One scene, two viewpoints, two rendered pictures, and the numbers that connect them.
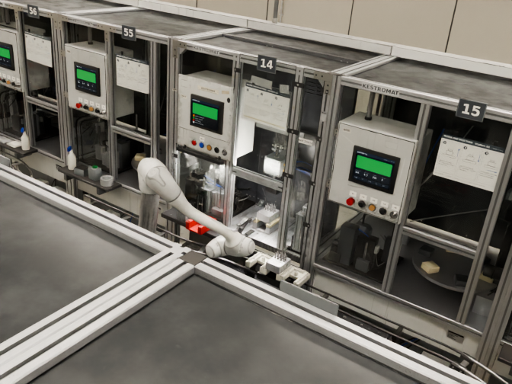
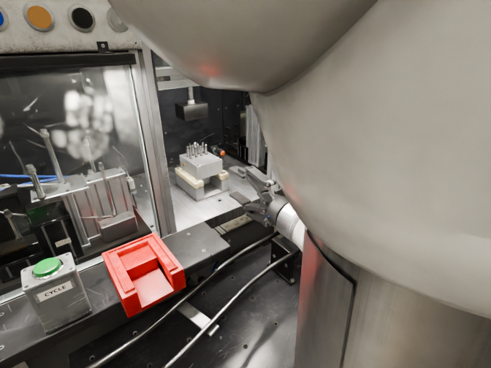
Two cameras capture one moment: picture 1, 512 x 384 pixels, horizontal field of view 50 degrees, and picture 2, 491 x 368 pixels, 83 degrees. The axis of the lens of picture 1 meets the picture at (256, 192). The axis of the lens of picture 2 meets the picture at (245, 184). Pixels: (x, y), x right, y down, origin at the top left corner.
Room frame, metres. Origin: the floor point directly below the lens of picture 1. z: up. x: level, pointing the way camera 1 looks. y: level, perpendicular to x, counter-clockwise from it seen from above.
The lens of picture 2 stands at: (2.73, 0.68, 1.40)
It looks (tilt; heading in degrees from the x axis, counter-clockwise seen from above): 28 degrees down; 290
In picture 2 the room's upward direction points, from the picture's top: straight up
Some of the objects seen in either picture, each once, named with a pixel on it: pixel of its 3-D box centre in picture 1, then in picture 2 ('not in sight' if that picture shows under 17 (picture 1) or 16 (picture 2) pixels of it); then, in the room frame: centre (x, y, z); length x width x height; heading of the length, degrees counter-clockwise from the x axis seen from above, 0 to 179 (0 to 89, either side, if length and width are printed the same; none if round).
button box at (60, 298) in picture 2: (184, 210); (57, 288); (3.20, 0.45, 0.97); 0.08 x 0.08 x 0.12; 58
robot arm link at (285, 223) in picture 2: not in sight; (295, 220); (2.81, 0.13, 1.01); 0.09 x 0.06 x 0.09; 58
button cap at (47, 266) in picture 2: not in sight; (47, 269); (3.19, 0.46, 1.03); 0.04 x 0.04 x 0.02
